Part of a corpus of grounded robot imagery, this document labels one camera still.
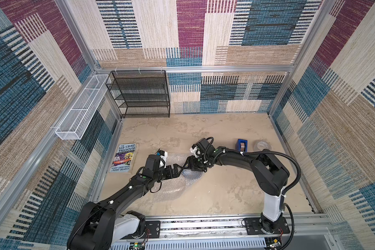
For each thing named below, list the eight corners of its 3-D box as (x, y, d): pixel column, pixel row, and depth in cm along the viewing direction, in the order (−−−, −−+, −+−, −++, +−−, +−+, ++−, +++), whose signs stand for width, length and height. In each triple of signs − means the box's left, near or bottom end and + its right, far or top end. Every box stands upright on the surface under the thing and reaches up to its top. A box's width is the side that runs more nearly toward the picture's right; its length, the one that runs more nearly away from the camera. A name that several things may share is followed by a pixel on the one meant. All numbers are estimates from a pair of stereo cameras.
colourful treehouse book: (111, 172, 94) (109, 169, 92) (119, 146, 106) (118, 143, 103) (129, 172, 94) (128, 169, 91) (136, 146, 106) (135, 143, 103)
